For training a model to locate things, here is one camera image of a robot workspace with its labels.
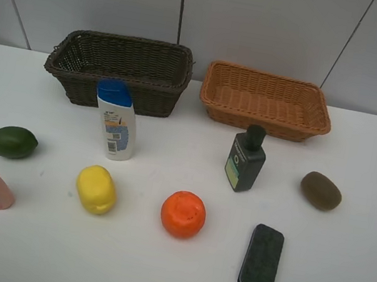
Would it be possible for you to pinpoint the dark green black-capped bottle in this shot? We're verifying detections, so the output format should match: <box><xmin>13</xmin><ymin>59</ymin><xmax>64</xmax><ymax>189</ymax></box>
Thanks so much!
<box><xmin>224</xmin><ymin>124</ymin><xmax>266</xmax><ymax>193</ymax></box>

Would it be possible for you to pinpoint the orange fruit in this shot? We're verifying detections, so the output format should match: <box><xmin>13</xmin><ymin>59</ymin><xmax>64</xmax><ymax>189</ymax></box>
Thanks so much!
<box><xmin>160</xmin><ymin>191</ymin><xmax>206</xmax><ymax>239</ymax></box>

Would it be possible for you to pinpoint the white blue-capped shampoo bottle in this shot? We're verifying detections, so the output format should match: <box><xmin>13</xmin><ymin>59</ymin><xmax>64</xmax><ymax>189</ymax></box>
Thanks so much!
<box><xmin>96</xmin><ymin>79</ymin><xmax>136</xmax><ymax>161</ymax></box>

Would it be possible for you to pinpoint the yellow lemon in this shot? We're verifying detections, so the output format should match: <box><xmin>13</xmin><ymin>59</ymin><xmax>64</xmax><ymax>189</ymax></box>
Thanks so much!
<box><xmin>76</xmin><ymin>165</ymin><xmax>117</xmax><ymax>215</ymax></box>

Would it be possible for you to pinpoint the brown kiwi fruit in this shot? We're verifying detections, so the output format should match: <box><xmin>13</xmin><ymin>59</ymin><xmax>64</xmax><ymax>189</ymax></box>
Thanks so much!
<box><xmin>300</xmin><ymin>171</ymin><xmax>343</xmax><ymax>211</ymax></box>

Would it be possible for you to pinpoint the black whiteboard eraser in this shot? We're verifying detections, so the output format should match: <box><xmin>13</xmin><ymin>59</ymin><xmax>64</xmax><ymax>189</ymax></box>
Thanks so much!
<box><xmin>237</xmin><ymin>223</ymin><xmax>285</xmax><ymax>282</ymax></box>

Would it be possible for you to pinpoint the green lime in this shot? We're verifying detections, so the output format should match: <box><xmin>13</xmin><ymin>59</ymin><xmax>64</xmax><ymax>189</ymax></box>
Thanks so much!
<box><xmin>0</xmin><ymin>126</ymin><xmax>39</xmax><ymax>159</ymax></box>

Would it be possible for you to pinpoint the dark brown wicker basket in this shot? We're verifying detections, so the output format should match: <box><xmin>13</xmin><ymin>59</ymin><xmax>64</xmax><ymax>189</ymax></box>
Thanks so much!
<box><xmin>44</xmin><ymin>30</ymin><xmax>193</xmax><ymax>118</ymax></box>

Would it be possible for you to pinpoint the orange wicker basket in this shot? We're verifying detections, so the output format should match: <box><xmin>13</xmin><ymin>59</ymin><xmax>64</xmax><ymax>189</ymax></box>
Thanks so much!
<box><xmin>200</xmin><ymin>61</ymin><xmax>331</xmax><ymax>142</ymax></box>

